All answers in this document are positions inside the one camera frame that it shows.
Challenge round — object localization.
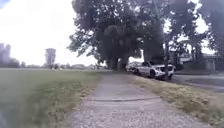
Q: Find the white pickup truck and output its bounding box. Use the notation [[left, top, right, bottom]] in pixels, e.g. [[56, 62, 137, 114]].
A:
[[134, 60, 176, 80]]

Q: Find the grey concrete pavement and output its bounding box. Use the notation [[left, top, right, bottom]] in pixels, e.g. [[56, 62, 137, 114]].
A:
[[56, 72, 214, 128]]

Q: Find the dry grass verge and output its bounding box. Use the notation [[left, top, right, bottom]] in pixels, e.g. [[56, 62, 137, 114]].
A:
[[128, 73, 224, 128]]

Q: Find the wooden utility pole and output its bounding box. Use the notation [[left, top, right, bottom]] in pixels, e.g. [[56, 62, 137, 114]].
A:
[[153, 0, 170, 81]]

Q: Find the tall grey tower building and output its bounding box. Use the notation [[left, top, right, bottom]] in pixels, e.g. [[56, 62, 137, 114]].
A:
[[44, 47, 57, 68]]

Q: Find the row of large trees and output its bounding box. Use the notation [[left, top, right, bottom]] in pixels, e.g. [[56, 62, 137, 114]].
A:
[[68, 0, 224, 72]]

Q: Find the grey asphalt road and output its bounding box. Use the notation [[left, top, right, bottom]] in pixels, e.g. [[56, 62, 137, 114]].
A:
[[171, 73, 224, 93]]

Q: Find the distant grey building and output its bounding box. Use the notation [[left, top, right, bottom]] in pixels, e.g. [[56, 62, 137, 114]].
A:
[[0, 42, 20, 69]]

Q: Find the wide grass field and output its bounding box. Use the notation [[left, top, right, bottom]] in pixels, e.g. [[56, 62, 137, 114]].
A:
[[0, 68, 104, 128]]

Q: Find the vehicle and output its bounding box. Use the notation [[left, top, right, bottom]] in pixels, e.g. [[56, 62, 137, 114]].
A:
[[125, 62, 139, 73]]

